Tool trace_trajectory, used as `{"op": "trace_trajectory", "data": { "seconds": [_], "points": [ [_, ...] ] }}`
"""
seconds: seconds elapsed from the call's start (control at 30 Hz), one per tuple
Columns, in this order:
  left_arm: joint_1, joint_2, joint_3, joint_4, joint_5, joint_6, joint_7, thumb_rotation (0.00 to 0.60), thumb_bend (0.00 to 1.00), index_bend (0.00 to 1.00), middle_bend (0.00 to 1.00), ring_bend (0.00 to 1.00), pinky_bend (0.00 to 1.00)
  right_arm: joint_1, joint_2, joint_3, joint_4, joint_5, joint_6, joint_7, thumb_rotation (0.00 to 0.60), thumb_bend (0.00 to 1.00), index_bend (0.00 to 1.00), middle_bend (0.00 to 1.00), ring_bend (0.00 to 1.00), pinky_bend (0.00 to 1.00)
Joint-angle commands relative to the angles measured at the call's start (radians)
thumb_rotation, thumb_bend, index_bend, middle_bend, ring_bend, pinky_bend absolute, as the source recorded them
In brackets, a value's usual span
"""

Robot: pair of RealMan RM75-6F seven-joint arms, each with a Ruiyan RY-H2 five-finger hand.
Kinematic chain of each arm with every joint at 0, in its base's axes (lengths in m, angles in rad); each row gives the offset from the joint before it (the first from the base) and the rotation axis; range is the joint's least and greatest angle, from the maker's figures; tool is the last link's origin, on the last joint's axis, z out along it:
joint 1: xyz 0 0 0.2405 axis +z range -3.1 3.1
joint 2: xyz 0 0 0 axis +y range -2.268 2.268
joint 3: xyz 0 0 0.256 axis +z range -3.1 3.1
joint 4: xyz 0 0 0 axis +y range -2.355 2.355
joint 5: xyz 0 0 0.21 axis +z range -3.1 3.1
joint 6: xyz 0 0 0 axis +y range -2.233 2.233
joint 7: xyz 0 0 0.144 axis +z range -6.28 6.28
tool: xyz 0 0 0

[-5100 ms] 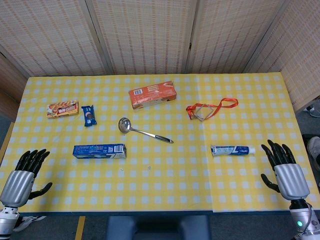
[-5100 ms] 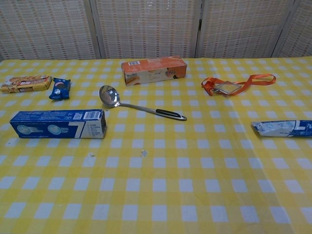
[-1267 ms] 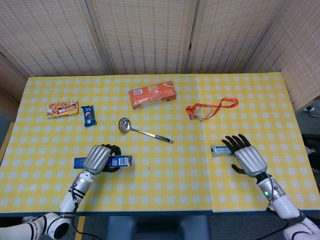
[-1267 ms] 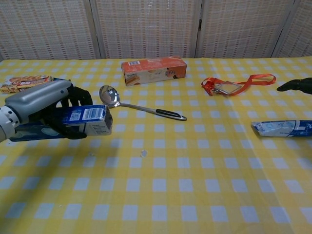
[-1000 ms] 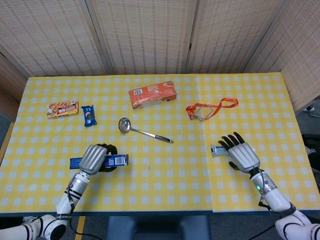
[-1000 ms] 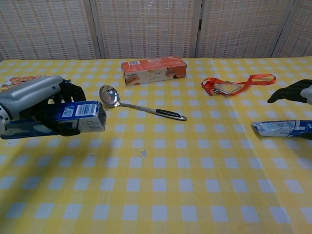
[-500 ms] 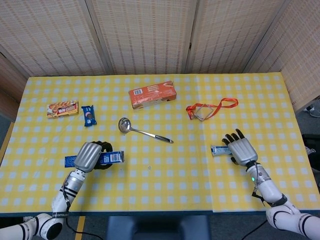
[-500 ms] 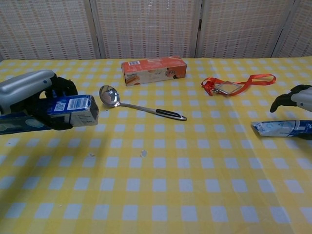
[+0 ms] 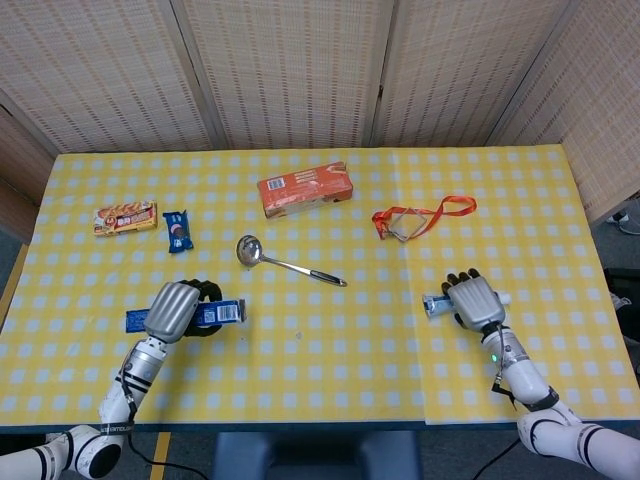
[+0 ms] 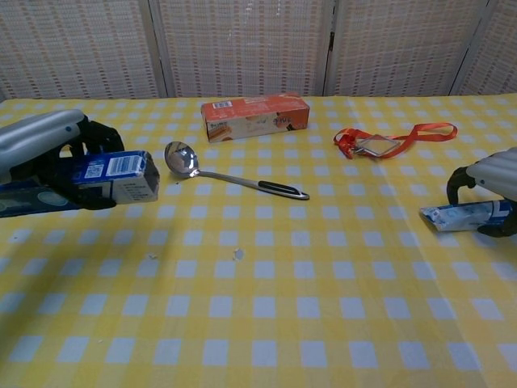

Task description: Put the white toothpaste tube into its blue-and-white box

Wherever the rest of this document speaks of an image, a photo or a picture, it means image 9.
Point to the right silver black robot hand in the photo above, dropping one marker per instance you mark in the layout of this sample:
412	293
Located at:
475	300

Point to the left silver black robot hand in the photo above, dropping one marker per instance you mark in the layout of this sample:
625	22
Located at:
170	310

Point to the white blue tube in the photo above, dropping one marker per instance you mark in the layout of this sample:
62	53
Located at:
435	305

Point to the blue toothpaste box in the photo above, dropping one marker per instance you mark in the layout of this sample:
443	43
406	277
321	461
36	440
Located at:
225	312

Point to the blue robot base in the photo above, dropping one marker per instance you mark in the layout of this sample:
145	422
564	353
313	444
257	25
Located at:
315	457

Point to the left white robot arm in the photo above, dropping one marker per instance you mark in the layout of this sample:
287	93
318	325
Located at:
142	367

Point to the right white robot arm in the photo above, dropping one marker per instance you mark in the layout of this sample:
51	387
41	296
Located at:
525	372

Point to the yellow red snack packet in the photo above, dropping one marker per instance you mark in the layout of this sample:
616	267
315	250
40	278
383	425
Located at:
125	220

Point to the yellow white checkered tablecloth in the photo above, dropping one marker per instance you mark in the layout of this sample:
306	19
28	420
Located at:
320	350

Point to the orange cardboard box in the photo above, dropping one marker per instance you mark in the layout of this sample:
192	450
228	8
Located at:
305	192

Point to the blue cookie packet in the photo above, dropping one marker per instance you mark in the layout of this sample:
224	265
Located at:
178	232

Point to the clear badge holder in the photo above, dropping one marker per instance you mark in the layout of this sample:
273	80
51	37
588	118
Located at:
409	225

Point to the black floor equipment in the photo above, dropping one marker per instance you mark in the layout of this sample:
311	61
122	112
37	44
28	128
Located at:
625	320

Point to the grey sneaker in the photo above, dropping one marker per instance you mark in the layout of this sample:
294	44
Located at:
627	225

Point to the woven folding screen panel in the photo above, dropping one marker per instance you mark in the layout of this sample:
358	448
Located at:
595	115
100	70
20	170
465	70
285	70

